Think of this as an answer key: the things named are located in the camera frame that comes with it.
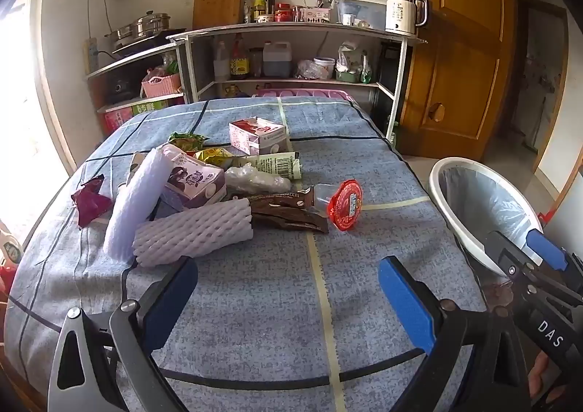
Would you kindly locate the wooden door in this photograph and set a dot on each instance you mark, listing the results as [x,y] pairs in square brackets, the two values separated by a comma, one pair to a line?
[455,52]

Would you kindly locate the small seasoning bottle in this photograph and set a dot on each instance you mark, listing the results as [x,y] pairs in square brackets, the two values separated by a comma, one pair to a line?
[248,11]

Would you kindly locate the green red carton box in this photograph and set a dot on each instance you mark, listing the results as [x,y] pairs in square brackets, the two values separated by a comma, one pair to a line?
[145,109]

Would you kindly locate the large white shelf rack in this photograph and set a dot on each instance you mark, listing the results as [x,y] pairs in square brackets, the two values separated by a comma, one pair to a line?
[296,28]

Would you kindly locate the clear plastic bag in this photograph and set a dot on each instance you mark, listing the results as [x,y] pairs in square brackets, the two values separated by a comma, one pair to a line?
[255,179]

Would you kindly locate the white electric kettle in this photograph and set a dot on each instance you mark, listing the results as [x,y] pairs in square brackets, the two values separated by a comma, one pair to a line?
[401,13]

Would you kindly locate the red lid jelly cup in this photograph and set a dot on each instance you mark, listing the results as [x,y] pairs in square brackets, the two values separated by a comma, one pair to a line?
[346,204]

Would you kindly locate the person's right hand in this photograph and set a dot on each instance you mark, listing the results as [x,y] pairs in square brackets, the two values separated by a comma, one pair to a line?
[546,375]

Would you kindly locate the clear bin liner bag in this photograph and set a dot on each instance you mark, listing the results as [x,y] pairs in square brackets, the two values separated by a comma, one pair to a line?
[492,207]

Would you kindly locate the pink utensil holder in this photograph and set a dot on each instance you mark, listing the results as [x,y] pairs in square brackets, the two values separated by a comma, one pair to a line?
[317,15]

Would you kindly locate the maroon wrapper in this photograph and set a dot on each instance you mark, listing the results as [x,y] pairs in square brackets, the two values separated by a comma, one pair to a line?
[91,204]

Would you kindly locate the red jar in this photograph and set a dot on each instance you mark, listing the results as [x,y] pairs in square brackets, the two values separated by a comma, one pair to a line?
[283,13]

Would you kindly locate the dark glass jar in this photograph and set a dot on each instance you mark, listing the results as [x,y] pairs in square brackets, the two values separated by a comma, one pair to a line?
[256,63]

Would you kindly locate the small white shelf rack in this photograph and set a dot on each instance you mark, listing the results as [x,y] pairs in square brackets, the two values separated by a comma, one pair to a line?
[136,57]

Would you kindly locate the white plastic tub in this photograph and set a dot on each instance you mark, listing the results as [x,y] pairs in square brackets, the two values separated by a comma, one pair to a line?
[324,69]

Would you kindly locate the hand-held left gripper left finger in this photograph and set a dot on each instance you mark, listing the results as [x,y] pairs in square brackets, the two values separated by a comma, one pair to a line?
[173,298]

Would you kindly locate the white green packet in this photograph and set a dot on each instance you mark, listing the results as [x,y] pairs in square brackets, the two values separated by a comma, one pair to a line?
[273,164]

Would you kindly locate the pink basket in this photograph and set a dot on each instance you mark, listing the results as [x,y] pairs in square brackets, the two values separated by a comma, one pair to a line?
[161,86]

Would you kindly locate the white round bin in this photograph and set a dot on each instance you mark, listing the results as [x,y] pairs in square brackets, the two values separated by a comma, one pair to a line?
[444,193]

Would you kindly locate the white green food bag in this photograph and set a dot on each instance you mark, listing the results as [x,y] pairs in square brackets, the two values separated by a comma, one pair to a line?
[350,56]

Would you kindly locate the pink milk carton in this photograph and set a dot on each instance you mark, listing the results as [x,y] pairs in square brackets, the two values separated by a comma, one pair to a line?
[257,136]

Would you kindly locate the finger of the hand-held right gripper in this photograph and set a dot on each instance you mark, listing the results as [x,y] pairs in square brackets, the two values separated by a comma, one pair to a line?
[501,252]
[544,250]

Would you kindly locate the brown coffee sachet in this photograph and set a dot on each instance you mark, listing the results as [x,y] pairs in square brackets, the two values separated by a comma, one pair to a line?
[291,220]
[282,200]

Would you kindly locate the pink lid storage box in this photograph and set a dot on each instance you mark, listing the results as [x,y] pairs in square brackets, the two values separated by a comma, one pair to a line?
[309,95]

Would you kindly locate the long white foam sleeve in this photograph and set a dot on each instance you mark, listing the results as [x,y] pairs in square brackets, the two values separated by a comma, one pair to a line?
[132,202]

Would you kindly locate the drinking glass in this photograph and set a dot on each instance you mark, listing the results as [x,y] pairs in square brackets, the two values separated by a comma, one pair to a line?
[297,14]

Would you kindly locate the clear plastic storage box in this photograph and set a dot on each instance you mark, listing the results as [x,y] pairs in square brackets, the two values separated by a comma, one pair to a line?
[364,13]

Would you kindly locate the white plastic jug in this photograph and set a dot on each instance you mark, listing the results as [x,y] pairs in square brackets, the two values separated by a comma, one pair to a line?
[277,61]

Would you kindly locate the green plastic bottle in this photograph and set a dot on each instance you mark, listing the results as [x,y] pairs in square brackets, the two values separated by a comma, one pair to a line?
[394,134]

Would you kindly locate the purple milk carton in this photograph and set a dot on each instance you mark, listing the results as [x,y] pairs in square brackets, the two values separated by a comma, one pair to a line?
[182,156]
[196,184]

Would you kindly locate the black kitchen appliance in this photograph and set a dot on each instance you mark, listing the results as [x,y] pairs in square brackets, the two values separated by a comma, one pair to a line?
[119,88]

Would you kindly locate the black induction cooker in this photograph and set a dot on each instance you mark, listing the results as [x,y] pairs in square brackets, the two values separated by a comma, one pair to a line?
[136,46]

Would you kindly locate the crumpled plastic bag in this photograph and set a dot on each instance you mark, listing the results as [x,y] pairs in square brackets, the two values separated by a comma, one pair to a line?
[305,70]

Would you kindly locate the small white cup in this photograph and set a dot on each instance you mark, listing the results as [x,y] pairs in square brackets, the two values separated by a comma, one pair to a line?
[348,19]

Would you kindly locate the green snack wrapper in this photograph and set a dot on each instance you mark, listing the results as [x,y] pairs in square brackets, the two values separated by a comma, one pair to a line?
[186,141]

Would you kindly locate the white power strip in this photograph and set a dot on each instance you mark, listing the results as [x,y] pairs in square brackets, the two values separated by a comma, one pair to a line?
[91,56]

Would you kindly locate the yellow snack wrapper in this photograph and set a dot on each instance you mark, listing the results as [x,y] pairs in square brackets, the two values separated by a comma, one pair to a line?
[214,156]

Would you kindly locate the yellow oil bottle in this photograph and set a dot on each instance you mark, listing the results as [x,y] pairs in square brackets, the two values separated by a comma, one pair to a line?
[237,91]

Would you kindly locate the green spray bottle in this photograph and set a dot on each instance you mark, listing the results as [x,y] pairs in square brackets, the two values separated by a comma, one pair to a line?
[366,72]

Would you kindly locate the steel steamer pot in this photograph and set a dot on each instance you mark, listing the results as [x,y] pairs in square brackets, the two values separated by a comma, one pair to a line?
[145,24]

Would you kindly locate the blue checked tablecloth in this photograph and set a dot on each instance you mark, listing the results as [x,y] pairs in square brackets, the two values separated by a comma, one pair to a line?
[273,302]

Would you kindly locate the short white foam net sleeve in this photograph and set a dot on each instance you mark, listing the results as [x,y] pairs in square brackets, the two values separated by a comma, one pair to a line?
[191,229]

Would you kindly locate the small tin bowl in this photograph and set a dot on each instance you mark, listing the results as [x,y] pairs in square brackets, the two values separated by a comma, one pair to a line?
[264,19]

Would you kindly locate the dark sauce bottle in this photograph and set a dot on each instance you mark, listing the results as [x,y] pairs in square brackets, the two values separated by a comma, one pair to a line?
[270,2]

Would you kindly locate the green bottle yellow label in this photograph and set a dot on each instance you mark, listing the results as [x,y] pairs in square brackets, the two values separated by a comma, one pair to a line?
[259,6]

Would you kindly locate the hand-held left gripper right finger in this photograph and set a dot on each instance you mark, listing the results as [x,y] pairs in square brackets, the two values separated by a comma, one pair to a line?
[405,307]

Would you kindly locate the white plastic bottle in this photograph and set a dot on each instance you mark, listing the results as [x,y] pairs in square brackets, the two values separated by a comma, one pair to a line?
[221,63]

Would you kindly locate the wooden door knob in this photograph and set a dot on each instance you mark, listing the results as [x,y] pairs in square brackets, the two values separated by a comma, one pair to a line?
[437,112]

